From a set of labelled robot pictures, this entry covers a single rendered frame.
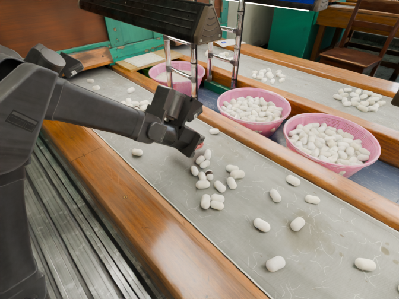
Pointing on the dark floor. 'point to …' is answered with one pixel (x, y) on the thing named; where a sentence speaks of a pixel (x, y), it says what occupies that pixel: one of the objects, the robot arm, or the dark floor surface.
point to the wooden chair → (355, 63)
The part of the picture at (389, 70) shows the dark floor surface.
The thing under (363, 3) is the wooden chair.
